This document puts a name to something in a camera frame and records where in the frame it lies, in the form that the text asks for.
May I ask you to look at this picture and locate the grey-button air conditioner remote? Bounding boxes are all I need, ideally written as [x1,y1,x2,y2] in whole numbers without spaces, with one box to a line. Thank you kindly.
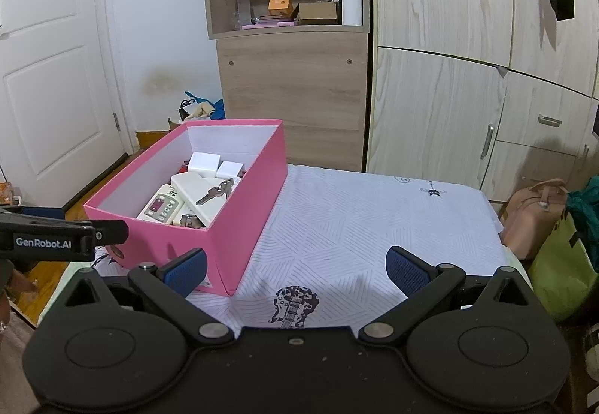
[137,185,185,225]

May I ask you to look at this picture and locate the light wood wardrobe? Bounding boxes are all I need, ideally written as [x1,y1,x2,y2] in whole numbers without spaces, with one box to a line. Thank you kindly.
[367,0,598,203]

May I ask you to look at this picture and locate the silver keys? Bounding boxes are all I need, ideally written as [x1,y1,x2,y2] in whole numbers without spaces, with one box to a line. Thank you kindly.
[196,179,234,206]

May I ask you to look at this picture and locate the white door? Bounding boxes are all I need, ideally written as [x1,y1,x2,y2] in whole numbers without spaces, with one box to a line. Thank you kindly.
[1,0,133,207]

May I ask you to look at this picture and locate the wooden open shelf unit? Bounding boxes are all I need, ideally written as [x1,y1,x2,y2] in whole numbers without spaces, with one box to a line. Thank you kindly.
[205,0,371,172]

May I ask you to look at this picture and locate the brown cardboard gift box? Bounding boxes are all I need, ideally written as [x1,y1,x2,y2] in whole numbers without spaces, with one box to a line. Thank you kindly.
[292,2,338,25]

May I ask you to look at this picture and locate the teal green cloth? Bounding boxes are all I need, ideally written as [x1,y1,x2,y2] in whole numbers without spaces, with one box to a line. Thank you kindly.
[566,176,599,268]

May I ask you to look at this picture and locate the lime green bag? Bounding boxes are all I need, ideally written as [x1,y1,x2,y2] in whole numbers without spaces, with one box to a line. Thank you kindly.
[528,211,598,322]

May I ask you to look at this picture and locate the clear bottle beige cap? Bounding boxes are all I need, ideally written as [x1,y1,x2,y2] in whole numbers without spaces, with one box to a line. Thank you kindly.
[237,0,252,30]

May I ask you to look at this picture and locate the pink cardboard box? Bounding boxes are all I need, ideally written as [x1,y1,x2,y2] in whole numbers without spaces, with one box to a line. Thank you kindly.
[84,119,287,296]

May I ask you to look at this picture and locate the cream air conditioner remote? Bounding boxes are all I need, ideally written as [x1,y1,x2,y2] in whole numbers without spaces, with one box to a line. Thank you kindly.
[171,172,241,227]

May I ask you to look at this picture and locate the cardboard box on floor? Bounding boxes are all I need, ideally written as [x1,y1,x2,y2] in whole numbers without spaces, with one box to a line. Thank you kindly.
[167,118,183,131]

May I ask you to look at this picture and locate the white square charger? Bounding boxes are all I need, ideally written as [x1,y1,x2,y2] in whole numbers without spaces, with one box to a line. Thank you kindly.
[187,152,220,179]

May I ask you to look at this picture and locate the white patterned table cloth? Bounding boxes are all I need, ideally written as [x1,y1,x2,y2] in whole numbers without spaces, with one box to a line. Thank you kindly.
[92,162,512,331]

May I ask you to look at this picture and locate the person's left hand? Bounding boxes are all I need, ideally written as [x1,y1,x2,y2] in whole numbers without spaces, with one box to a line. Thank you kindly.
[0,260,37,336]

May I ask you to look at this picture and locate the orange small box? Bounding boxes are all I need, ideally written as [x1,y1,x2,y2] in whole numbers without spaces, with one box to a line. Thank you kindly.
[267,0,294,17]

